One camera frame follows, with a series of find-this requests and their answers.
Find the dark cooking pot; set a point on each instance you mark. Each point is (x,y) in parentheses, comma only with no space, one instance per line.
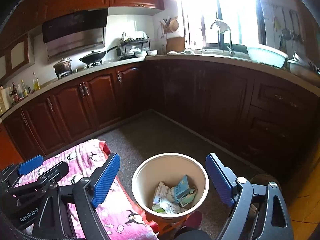
(63,66)

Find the black wok pan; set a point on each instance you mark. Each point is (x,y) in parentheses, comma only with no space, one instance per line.
(96,56)

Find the lower wooden kitchen cabinets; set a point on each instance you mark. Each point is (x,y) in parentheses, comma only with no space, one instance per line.
(267,116)

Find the white green wrapper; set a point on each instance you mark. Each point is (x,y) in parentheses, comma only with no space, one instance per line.
(169,207)

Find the kitchen faucet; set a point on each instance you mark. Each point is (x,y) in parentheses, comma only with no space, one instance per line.
(224,27)

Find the black dish rack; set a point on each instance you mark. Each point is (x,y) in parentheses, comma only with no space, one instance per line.
(133,43)

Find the white blue medicine box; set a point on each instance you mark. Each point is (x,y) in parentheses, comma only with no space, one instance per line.
(160,192)

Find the upper wooden wall cabinets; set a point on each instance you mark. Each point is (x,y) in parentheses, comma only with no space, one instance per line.
(32,13)

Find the green white medicine box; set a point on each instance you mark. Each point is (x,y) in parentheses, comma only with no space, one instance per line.
(188,198)

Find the wooden cutting board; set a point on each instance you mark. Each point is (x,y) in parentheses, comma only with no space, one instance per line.
(176,44)

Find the white bowl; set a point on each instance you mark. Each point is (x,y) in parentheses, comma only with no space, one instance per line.
(152,52)

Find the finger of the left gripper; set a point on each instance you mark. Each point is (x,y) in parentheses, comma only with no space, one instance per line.
(31,164)
(54,174)

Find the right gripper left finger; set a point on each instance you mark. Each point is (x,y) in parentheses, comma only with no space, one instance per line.
(102,179)

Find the pink penguin table cloth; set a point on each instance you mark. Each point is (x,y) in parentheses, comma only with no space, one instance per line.
(88,202)

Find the teal snack bag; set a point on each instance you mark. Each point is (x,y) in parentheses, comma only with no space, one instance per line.
(181,189)

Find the light green basin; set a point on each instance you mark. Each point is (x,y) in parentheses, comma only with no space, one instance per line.
(267,55)

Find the steel range hood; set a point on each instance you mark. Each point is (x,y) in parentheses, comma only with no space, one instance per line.
(74,32)

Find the yellow oil bottle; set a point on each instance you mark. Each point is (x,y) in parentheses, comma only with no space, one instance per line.
(36,82)

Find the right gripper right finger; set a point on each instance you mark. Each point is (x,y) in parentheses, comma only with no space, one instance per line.
(223,179)

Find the beige trash bin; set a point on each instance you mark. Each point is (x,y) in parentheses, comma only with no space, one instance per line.
(168,168)

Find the dark sauce bottle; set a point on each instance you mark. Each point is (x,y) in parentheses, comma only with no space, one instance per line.
(14,92)

